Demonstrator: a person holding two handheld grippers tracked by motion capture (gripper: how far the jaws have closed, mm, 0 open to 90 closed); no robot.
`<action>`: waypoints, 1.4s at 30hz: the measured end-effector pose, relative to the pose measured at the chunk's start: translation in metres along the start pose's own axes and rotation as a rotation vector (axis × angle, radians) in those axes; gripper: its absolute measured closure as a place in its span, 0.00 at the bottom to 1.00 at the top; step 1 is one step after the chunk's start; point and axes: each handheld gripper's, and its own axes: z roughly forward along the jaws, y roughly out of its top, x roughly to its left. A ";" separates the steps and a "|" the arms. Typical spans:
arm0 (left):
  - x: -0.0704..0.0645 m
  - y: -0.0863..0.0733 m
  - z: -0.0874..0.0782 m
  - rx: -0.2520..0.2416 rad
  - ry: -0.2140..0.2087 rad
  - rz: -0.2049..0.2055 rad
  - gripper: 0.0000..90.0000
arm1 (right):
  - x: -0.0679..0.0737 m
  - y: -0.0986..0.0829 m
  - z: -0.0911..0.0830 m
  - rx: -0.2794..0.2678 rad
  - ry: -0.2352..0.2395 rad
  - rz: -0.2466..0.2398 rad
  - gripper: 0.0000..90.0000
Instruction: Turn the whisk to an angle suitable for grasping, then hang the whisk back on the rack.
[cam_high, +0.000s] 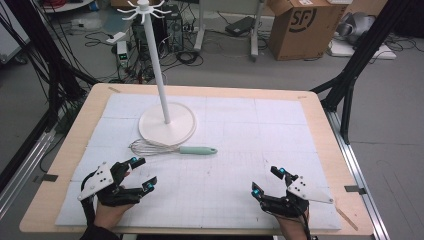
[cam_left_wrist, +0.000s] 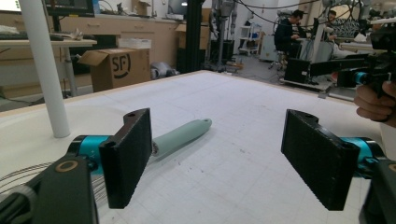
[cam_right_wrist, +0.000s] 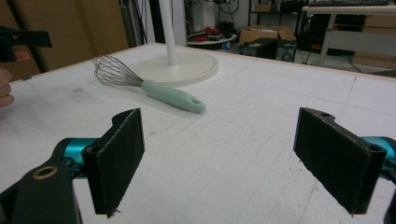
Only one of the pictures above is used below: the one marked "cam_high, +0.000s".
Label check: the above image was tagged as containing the grey machine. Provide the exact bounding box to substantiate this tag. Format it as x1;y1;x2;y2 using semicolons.
335;11;377;47

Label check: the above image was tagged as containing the white grid mat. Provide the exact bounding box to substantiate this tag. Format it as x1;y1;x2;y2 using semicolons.
54;92;343;232

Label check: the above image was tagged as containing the white power supply unit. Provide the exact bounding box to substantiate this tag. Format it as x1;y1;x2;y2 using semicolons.
116;40;130;68

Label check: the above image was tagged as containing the black computer tower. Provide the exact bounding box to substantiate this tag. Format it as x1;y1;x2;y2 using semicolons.
164;3;185;53

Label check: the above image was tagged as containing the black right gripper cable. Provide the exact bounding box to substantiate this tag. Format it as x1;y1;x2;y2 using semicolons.
298;204;314;240

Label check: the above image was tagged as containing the white power strip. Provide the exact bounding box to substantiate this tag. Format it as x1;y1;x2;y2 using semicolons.
105;31;127;45

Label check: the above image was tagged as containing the flat black box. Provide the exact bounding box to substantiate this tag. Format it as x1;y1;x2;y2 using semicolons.
224;15;256;37

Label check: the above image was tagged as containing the white flat board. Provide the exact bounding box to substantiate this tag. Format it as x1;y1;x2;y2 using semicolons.
327;37;398;61

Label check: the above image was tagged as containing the aluminium rail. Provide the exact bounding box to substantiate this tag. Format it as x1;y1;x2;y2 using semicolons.
324;109;392;240
0;128;58;219

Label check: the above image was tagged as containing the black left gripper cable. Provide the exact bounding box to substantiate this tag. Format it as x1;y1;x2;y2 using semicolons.
80;171;98;226

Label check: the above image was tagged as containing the black metal frame stand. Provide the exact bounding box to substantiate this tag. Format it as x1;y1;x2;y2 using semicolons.
309;0;415;146
0;0;100;134

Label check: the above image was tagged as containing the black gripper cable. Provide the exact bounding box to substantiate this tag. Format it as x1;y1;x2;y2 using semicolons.
298;204;314;240
80;171;98;226

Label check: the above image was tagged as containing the person's right hand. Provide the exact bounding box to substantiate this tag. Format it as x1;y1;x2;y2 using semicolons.
275;209;312;240

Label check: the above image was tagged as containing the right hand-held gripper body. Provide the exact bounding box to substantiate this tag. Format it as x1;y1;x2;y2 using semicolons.
259;173;335;220

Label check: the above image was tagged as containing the white round table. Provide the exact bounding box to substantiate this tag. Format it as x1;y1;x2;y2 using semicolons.
42;0;95;15

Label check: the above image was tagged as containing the brown cardboard box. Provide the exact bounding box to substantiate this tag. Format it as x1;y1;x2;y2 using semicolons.
267;0;350;62

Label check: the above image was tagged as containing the white desk leg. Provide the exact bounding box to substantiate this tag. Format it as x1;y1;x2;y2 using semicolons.
193;0;207;53
249;0;265;63

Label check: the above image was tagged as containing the black table clamp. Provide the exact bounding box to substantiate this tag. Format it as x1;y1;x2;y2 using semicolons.
343;184;368;196
32;173;60;184

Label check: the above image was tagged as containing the coiled black cable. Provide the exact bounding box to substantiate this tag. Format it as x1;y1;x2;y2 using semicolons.
175;49;205;67

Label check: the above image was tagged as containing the white hook stand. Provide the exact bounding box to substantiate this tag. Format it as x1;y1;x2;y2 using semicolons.
116;0;198;147

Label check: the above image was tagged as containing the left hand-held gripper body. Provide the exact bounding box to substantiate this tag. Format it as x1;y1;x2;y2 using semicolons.
77;161;145;208

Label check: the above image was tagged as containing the whisk with green handle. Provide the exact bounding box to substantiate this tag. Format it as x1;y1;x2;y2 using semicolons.
128;138;219;158

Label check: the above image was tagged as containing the person's left hand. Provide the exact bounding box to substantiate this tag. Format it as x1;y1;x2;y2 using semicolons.
93;200;135;231

